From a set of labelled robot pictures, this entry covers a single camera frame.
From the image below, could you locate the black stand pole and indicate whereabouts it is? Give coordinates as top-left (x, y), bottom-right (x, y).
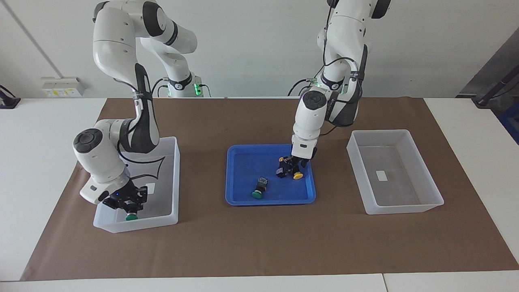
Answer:
top-left (475, 72), bottom-right (519, 107)

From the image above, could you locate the white wall conduit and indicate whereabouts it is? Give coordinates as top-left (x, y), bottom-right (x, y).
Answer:
top-left (6, 0), bottom-right (63, 78)

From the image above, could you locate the white wall socket box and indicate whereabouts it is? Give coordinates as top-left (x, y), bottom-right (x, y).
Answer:
top-left (41, 77), bottom-right (86, 98)

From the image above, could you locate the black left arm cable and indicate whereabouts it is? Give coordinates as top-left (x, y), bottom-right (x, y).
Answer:
top-left (320, 0), bottom-right (365, 136)

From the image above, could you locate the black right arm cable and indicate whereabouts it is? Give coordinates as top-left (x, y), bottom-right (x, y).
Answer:
top-left (116, 77), bottom-right (167, 181)

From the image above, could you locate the translucent white plastic box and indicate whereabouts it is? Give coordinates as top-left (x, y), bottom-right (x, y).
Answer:
top-left (346, 129), bottom-right (444, 215)
top-left (93, 136), bottom-right (180, 234)

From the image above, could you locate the black base cable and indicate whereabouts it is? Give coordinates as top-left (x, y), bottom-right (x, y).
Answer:
top-left (287, 76), bottom-right (321, 97)
top-left (149, 78), bottom-right (167, 98)

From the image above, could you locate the blue plastic tray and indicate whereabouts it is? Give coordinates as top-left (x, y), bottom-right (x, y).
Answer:
top-left (225, 144), bottom-right (317, 206)

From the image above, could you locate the blue crate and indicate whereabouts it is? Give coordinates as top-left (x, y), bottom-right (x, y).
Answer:
top-left (499, 101), bottom-right (519, 145)

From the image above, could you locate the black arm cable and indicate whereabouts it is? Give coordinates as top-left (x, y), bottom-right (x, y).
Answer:
top-left (116, 77), bottom-right (167, 181)
top-left (320, 0), bottom-right (365, 136)

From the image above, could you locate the brown table mat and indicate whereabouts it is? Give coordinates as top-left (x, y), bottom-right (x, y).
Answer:
top-left (20, 97), bottom-right (519, 281)

